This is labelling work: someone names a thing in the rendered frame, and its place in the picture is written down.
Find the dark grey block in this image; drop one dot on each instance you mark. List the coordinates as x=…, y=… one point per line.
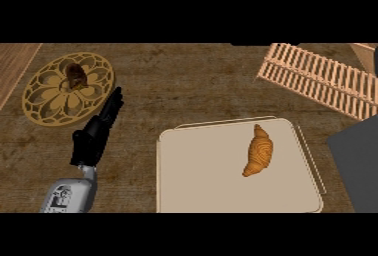
x=357, y=166

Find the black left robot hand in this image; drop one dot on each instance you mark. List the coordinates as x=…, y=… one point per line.
x=94, y=135

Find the beige rectangular tray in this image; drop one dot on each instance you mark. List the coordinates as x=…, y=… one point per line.
x=212, y=173

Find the dark brown pastry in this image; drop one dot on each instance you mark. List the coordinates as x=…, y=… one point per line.
x=76, y=76

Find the slatted wooden tiered shelf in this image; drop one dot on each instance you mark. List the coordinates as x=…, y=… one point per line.
x=323, y=78

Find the golden croissant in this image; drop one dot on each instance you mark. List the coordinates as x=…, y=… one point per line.
x=259, y=152

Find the round carved wooden trivet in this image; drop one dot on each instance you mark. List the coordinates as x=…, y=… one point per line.
x=49, y=96

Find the pale wooden board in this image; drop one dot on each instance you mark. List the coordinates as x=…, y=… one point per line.
x=15, y=66

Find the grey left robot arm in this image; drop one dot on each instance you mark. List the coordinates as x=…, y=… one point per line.
x=69, y=195

